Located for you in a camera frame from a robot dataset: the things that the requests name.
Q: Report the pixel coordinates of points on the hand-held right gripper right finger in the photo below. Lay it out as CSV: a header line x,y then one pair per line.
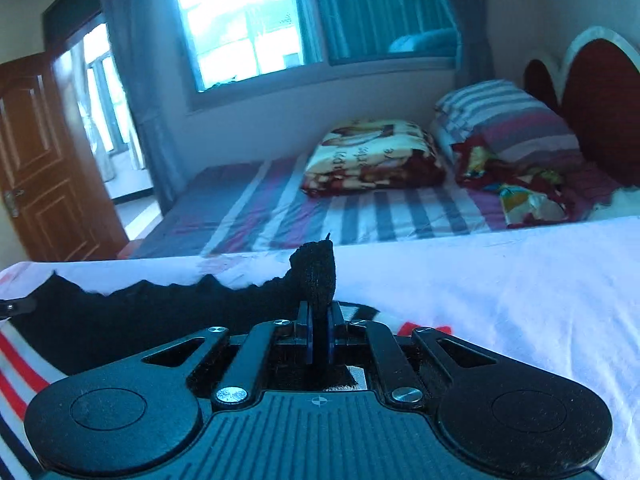
x,y
334,334

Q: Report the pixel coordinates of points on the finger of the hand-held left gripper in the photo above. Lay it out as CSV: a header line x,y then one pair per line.
x,y
17,306

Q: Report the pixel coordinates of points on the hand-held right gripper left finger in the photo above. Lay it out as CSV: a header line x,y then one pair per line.
x,y
305,332

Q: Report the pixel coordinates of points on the striped knit sweater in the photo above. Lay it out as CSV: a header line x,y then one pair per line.
x,y
150,320

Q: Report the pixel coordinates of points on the striped bed sheet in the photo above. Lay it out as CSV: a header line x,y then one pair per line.
x,y
250,210

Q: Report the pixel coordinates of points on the brown wooden door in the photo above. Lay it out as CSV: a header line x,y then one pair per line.
x,y
45,160

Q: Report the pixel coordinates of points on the floral bed sheet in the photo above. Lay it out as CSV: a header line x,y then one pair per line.
x,y
500,285

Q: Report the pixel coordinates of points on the folded printed blanket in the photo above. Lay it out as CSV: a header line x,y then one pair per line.
x,y
375,155

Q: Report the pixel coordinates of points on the red printed cloth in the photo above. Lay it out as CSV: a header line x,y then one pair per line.
x,y
520,185

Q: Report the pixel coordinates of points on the grey curtain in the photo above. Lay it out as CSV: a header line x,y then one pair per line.
x,y
145,85
472,15

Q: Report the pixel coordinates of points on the striped pillow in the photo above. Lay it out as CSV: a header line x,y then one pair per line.
x,y
505,120

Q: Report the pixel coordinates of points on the light blue bundle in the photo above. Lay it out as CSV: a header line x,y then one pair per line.
x,y
425,41

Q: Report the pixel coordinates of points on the sliding glass window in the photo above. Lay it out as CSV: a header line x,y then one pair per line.
x,y
235,25

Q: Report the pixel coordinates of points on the green curtain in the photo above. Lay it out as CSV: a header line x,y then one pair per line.
x,y
380,0

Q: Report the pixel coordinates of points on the red and white headboard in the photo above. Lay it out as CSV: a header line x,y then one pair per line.
x,y
600,100

